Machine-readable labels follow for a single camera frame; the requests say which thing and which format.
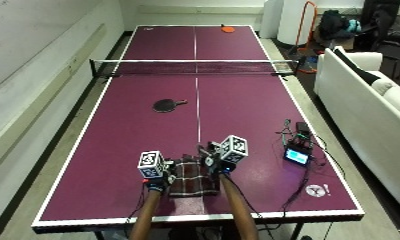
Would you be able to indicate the black table tennis paddle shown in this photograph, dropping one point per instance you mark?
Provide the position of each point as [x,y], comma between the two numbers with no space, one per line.
[166,105]

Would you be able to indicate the person's left hand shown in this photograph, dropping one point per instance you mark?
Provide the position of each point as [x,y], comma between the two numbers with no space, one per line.
[161,181]

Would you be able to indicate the dark red plaid cloth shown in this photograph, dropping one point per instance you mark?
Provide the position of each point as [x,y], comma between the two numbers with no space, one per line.
[193,180]

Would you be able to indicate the orange table tennis paddle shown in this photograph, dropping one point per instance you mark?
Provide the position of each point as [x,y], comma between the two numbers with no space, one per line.
[229,29]

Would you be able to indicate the black office chair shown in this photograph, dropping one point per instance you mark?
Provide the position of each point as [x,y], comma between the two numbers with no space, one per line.
[387,23]

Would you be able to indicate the table tennis net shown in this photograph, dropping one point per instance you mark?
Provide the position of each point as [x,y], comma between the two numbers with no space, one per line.
[195,66]

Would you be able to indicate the white marker cube right glove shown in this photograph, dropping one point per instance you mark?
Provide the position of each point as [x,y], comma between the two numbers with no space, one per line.
[234,148]

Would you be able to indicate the white cylindrical column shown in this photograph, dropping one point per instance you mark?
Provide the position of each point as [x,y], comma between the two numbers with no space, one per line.
[295,20]

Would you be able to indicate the small computer with lit screen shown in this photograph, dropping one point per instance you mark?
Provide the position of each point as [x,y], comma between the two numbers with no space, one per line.
[299,149]

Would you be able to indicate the black backpack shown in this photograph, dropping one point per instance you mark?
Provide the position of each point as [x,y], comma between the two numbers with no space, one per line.
[335,24]

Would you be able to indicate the white sofa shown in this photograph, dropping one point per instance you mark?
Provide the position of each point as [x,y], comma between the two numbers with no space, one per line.
[369,110]

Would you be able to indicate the white round sticker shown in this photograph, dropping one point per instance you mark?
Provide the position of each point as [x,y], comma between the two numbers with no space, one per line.
[315,190]

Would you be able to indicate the orange metal frame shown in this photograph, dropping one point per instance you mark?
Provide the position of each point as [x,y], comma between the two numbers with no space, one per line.
[307,36]

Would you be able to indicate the person's right hand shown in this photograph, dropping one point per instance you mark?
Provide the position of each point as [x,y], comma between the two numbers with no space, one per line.
[214,160]

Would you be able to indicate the whiteboard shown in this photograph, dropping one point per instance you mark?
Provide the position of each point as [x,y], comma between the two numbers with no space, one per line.
[28,36]

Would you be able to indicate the white marker cube left glove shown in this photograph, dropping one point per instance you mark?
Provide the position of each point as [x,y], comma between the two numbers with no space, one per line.
[150,164]

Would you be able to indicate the white marker cube glove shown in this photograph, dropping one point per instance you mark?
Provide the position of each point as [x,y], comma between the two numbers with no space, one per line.
[150,164]
[234,148]

